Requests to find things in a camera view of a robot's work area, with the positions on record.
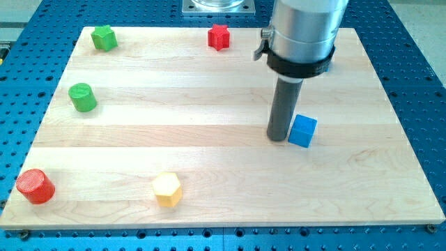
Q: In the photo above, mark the blue block behind arm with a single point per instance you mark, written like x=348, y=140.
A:
x=328, y=67

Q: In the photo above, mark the red star block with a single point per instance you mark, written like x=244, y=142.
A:
x=219, y=37

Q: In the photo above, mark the red cylinder block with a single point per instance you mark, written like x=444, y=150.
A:
x=35, y=186

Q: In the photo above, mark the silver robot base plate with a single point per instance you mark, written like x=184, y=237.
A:
x=202, y=7

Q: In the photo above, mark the silver robot arm cylinder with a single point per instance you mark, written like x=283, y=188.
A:
x=302, y=31

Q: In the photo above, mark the green star block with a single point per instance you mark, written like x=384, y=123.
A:
x=104, y=38

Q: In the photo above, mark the yellow hexagon block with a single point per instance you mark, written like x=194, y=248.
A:
x=167, y=189

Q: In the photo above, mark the light wooden board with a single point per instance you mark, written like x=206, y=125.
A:
x=167, y=102

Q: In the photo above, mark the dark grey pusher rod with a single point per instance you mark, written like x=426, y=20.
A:
x=283, y=106

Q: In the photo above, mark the green cylinder block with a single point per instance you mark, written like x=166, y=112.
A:
x=82, y=97

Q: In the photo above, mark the blue cube block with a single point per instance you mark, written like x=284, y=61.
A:
x=302, y=131

